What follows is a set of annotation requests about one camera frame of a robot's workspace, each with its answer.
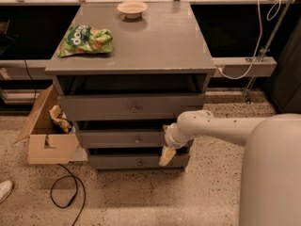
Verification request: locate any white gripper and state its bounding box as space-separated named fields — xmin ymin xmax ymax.
xmin=159 ymin=123 xmax=188 ymax=167

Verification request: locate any grey drawer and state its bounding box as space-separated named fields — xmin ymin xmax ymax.
xmin=76 ymin=130 xmax=166 ymax=149
xmin=58 ymin=94 xmax=204 ymax=121
xmin=88 ymin=154 xmax=190 ymax=170

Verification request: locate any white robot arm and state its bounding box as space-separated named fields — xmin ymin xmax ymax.
xmin=159 ymin=110 xmax=301 ymax=226

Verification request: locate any grey bottom drawer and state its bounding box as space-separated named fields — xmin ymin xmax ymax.
xmin=88 ymin=154 xmax=190 ymax=170

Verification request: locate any grey drawer cabinet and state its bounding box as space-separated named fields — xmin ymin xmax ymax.
xmin=46 ymin=2 xmax=215 ymax=159

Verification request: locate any grey top drawer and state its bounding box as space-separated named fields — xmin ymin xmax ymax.
xmin=58 ymin=94 xmax=204 ymax=121

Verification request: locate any open cardboard box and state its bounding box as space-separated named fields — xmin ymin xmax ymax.
xmin=16 ymin=85 xmax=79 ymax=165

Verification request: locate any crumpled paper in box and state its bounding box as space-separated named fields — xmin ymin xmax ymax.
xmin=49 ymin=105 xmax=72 ymax=134

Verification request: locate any metal pole stand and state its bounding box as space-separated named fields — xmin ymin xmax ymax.
xmin=237 ymin=0 xmax=293 ymax=104

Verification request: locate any green chip bag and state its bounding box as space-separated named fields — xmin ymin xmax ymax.
xmin=57 ymin=25 xmax=113 ymax=57

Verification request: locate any white paper bowl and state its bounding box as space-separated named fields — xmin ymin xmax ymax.
xmin=118 ymin=1 xmax=148 ymax=19

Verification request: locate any white shoe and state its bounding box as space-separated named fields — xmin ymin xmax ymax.
xmin=0 ymin=180 xmax=13 ymax=203

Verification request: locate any black floor cable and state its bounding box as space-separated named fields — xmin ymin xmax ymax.
xmin=50 ymin=163 xmax=87 ymax=226

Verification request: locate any white hanging cable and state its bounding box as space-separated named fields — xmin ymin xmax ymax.
xmin=215 ymin=0 xmax=282 ymax=81

